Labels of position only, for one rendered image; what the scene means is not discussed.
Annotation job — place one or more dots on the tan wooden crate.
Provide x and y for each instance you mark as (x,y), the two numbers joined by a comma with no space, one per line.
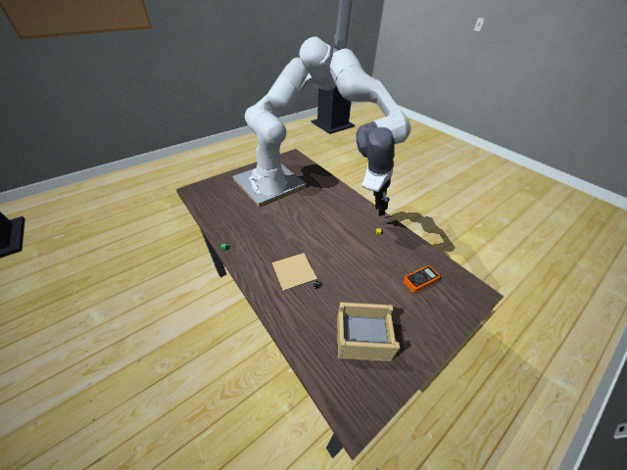
(366,333)

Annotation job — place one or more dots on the tan flat mat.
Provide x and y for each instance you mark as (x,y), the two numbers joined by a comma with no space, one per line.
(294,271)

